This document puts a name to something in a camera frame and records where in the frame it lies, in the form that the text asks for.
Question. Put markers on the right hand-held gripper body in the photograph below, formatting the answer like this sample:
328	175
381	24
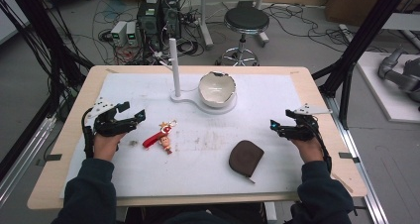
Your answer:
303	128

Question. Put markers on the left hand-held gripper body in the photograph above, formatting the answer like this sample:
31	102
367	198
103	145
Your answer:
107	125

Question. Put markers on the person's left hand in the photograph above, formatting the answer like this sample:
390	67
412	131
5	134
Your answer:
106	146

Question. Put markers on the person's right hand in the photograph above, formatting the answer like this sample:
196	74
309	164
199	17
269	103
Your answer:
308	149

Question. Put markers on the brown zipper pouch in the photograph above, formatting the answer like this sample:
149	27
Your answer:
245	158

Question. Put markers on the dark tape strip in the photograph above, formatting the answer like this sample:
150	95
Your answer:
52	157
348	156

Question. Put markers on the white stand with pole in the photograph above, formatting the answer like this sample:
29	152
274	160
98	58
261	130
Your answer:
175	68

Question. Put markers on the white eggshell-shaped bowl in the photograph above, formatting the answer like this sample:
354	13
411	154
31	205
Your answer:
216	90

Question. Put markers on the grey bench power supply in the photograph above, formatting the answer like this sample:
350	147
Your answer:
131	34
119	32

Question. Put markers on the white platform board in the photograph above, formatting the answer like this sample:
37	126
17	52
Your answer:
376	95

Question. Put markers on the white foam mat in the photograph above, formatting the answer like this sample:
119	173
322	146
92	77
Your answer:
198	171

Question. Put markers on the black computer tower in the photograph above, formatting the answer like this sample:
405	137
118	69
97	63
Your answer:
158	19

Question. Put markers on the black round stool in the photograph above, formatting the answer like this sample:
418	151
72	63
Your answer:
246	21

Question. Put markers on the person's lap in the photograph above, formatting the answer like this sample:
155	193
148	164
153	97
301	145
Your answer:
198	217

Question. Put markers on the cardboard box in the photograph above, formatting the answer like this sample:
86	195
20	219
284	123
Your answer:
350	2

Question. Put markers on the aluminium rail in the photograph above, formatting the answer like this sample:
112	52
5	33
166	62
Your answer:
23	161
363	171

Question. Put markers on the black frame post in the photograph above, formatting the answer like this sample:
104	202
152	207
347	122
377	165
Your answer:
363	35
43	35

